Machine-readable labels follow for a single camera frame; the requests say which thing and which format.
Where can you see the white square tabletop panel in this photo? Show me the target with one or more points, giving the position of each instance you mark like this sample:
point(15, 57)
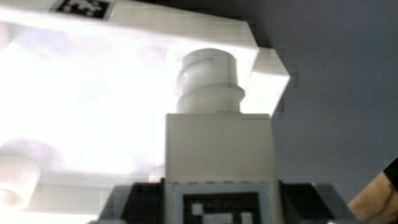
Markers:
point(91, 58)

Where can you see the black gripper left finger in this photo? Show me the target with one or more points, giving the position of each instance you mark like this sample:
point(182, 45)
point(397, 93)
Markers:
point(136, 204)

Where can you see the white table leg with tag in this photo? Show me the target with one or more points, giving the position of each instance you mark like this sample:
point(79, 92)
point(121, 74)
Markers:
point(221, 182)

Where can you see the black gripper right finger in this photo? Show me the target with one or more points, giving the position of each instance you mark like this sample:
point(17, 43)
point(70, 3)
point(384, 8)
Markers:
point(313, 205)

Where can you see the wooden table edge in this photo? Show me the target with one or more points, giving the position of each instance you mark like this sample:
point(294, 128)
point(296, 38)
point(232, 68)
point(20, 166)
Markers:
point(374, 204)

